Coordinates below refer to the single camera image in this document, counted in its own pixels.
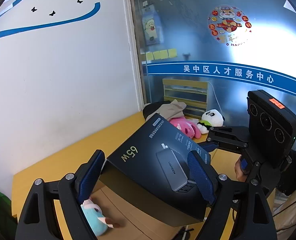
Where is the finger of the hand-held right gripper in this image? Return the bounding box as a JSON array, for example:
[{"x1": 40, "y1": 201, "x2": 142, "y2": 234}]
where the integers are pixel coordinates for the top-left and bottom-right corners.
[
  {"x1": 199, "y1": 141, "x2": 248, "y2": 153},
  {"x1": 207, "y1": 126, "x2": 249, "y2": 145}
]

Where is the blue window banner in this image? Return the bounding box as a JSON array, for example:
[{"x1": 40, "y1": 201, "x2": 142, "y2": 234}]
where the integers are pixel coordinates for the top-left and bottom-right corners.
[{"x1": 147, "y1": 60, "x2": 296, "y2": 94}]

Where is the black cable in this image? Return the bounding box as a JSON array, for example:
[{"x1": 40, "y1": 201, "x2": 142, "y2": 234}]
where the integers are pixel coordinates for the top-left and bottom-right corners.
[{"x1": 174, "y1": 226, "x2": 196, "y2": 240}]

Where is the teal and pink plush toy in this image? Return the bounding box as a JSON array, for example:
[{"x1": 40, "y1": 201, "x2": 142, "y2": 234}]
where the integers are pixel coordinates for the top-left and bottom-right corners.
[{"x1": 81, "y1": 196, "x2": 122, "y2": 237}]

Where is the blue swoosh wall decal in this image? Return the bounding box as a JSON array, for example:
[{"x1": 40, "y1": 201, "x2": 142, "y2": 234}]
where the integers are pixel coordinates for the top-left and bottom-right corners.
[{"x1": 0, "y1": 2, "x2": 101, "y2": 43}]

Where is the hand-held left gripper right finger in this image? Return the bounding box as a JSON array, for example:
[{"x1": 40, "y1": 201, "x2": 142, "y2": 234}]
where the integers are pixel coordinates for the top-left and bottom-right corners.
[{"x1": 187, "y1": 150, "x2": 278, "y2": 240}]

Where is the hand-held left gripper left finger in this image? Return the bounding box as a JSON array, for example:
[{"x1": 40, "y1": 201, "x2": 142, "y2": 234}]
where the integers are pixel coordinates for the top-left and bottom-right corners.
[{"x1": 14, "y1": 149, "x2": 106, "y2": 240}]

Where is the beige cloth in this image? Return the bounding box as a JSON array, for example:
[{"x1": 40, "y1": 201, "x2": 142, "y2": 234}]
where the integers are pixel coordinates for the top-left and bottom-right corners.
[{"x1": 159, "y1": 99, "x2": 188, "y2": 120}]

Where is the brown cardboard box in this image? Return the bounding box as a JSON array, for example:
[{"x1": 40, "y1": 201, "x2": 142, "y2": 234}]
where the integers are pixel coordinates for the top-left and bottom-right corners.
[{"x1": 52, "y1": 150, "x2": 242, "y2": 240}]

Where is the dark cloth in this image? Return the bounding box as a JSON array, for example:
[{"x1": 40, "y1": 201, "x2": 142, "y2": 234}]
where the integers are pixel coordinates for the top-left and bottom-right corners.
[{"x1": 142, "y1": 101, "x2": 172, "y2": 121}]

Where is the person's beige clothing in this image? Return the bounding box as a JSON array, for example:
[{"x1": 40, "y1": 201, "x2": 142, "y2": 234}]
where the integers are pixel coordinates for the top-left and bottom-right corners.
[{"x1": 273, "y1": 180, "x2": 296, "y2": 233}]

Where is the red festive window sticker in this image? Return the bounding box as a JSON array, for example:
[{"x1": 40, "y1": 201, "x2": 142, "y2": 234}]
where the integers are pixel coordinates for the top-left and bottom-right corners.
[{"x1": 208, "y1": 4, "x2": 252, "y2": 47}]

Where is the group of butterfly wall decals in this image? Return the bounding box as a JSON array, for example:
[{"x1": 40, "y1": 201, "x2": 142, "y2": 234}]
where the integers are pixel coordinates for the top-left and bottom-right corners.
[{"x1": 31, "y1": 0, "x2": 106, "y2": 17}]

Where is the person's right hand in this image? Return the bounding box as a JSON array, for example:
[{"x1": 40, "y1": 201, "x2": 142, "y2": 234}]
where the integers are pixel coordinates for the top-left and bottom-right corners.
[{"x1": 234, "y1": 158, "x2": 248, "y2": 182}]

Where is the pig cartoon poster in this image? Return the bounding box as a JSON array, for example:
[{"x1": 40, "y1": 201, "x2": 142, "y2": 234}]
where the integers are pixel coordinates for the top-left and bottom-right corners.
[{"x1": 141, "y1": 6, "x2": 165, "y2": 47}]

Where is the black charger box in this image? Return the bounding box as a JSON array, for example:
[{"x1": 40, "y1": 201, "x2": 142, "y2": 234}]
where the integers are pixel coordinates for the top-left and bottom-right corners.
[{"x1": 99, "y1": 113, "x2": 215, "y2": 228}]

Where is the panda plush toy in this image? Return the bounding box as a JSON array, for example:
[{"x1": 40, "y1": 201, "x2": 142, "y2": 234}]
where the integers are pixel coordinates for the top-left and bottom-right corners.
[{"x1": 197, "y1": 109, "x2": 225, "y2": 134}]

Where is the grey door frame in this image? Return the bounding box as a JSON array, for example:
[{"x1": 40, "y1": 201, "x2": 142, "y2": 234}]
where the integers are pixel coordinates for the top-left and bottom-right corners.
[{"x1": 122, "y1": 0, "x2": 148, "y2": 113}]

